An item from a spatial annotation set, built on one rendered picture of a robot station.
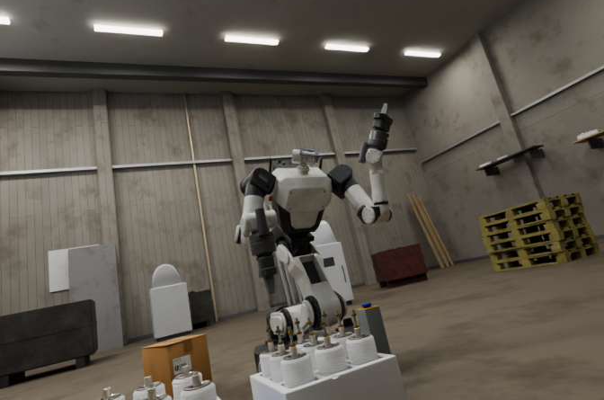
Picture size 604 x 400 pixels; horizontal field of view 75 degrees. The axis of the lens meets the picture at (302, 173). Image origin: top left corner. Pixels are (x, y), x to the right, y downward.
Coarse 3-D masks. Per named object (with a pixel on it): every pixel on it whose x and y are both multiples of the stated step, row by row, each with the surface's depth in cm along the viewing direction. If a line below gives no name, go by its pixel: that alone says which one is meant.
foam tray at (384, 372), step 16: (352, 368) 123; (368, 368) 122; (384, 368) 124; (256, 384) 137; (272, 384) 124; (320, 384) 115; (336, 384) 117; (352, 384) 119; (368, 384) 120; (384, 384) 122; (400, 384) 124
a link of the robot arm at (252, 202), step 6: (246, 198) 175; (252, 198) 174; (258, 198) 175; (246, 204) 174; (252, 204) 173; (258, 204) 174; (246, 210) 172; (252, 210) 172; (240, 228) 164; (240, 234) 163
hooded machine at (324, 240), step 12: (324, 228) 606; (324, 240) 594; (324, 252) 579; (336, 252) 586; (324, 264) 573; (336, 264) 579; (336, 276) 574; (348, 276) 580; (336, 288) 568; (348, 288) 574; (348, 300) 569
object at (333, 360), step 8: (320, 352) 123; (328, 352) 122; (336, 352) 123; (320, 360) 123; (328, 360) 122; (336, 360) 122; (344, 360) 124; (320, 368) 123; (328, 368) 122; (336, 368) 121; (344, 368) 123
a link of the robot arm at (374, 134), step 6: (378, 114) 177; (384, 114) 177; (378, 120) 178; (384, 120) 178; (390, 120) 182; (372, 126) 180; (378, 126) 178; (384, 126) 179; (372, 132) 179; (378, 132) 178; (384, 132) 178; (372, 138) 179; (378, 138) 177; (384, 138) 178
